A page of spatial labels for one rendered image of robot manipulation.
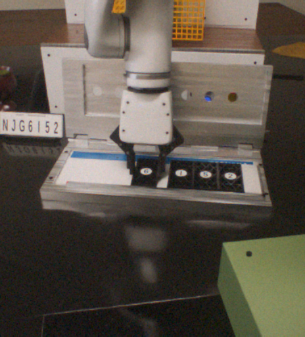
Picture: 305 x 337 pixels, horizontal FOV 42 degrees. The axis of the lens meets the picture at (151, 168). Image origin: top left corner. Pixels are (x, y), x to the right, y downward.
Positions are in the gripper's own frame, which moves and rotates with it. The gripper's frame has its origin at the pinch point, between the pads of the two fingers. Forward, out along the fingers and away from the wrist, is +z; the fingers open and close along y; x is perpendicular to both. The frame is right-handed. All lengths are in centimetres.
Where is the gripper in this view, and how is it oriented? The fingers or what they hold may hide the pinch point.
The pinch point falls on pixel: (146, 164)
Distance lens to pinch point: 80.3
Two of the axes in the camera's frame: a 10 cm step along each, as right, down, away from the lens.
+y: 9.9, 0.6, -1.0
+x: 1.1, -3.5, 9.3
